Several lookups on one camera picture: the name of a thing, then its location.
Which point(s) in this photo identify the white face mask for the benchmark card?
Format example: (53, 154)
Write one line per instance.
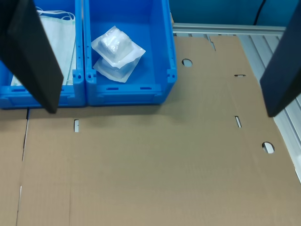
(58, 42)

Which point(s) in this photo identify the blue bin holding masks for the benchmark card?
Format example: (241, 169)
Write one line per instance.
(78, 94)

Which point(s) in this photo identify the clear bagged gauze packet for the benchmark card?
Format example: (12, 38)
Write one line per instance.
(115, 44)
(113, 73)

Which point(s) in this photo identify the brown cardboard sheet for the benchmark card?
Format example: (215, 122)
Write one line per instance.
(152, 164)
(9, 164)

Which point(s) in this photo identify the blue bin holding packets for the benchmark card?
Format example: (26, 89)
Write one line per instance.
(155, 47)

